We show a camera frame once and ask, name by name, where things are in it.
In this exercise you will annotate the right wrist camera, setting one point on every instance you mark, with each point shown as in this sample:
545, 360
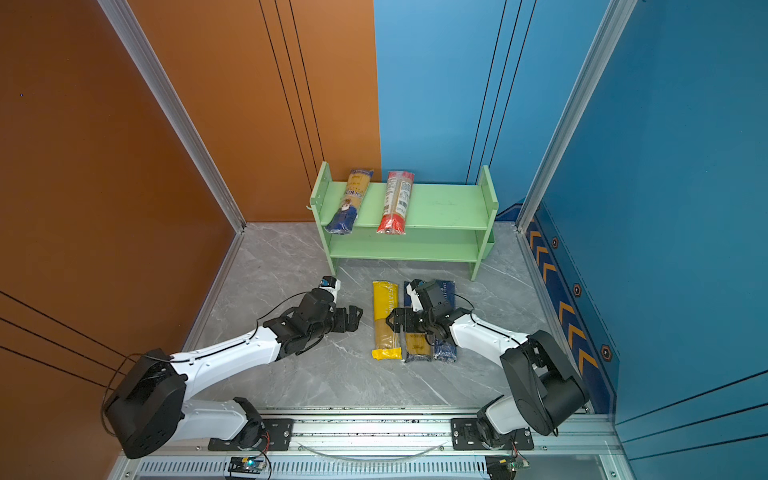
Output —
414, 298

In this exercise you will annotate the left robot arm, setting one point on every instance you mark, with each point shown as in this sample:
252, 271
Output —
156, 403

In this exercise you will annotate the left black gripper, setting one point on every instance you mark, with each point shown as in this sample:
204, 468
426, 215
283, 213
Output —
344, 325

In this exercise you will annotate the green wooden two-tier shelf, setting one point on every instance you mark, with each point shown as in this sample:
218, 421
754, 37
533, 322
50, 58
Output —
444, 223

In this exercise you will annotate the red white spaghetti bag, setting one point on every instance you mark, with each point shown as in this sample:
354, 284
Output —
399, 187

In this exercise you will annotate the left green circuit board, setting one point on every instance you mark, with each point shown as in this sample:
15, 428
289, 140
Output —
248, 467

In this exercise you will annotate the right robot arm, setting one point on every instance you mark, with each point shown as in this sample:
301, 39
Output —
545, 389

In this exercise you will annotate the blue yellow spaghetti bag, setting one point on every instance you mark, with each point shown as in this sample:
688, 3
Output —
345, 217

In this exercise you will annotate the green circuit board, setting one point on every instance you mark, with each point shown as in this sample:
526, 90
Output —
248, 467
505, 467

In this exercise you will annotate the blue Barilla spaghetti box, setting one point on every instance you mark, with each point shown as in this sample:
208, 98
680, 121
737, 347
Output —
443, 350

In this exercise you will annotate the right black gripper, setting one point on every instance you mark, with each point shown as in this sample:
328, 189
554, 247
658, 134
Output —
407, 314

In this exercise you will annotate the right green circuit board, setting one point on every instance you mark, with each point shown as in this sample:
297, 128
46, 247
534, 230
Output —
505, 467

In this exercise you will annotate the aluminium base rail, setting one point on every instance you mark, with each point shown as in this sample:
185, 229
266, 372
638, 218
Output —
394, 444

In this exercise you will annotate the dark blue portrait spaghetti bag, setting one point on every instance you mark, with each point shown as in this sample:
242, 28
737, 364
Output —
417, 347

